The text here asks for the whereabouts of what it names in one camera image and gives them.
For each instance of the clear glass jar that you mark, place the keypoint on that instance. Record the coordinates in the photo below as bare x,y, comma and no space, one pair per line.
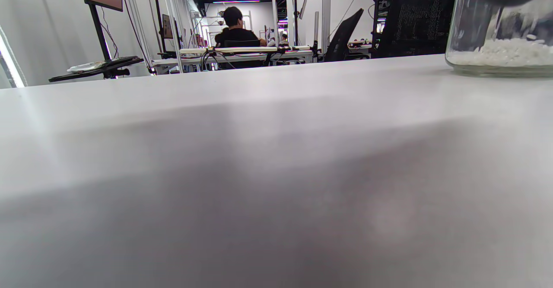
466,29

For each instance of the white rice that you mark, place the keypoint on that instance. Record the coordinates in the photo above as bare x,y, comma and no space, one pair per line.
505,55

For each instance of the black mesh office chair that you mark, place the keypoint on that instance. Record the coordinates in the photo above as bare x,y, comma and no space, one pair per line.
414,20

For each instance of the black keyboard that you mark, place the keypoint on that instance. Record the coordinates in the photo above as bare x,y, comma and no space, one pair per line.
121,60

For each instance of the black stand tray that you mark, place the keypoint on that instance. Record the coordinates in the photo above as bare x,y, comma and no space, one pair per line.
95,73

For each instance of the white desk frame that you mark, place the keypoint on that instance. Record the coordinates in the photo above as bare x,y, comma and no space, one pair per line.
242,57

